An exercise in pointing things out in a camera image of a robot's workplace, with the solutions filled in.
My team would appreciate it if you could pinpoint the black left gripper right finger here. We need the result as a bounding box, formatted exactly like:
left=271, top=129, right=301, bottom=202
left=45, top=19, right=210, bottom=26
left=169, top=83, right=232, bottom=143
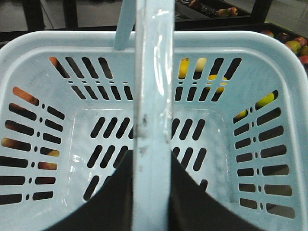
left=169, top=153, right=261, bottom=231

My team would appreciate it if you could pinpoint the light blue plastic basket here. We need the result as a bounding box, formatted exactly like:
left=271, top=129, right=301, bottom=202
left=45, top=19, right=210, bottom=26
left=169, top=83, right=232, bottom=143
left=0, top=0, right=308, bottom=231

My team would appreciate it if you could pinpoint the black wooden produce stand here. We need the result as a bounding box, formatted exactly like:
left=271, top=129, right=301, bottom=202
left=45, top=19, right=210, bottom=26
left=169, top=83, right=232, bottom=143
left=0, top=0, right=308, bottom=70

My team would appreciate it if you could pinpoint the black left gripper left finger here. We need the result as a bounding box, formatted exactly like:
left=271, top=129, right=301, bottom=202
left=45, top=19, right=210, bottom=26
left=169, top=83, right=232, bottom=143
left=49, top=150, right=133, bottom=231

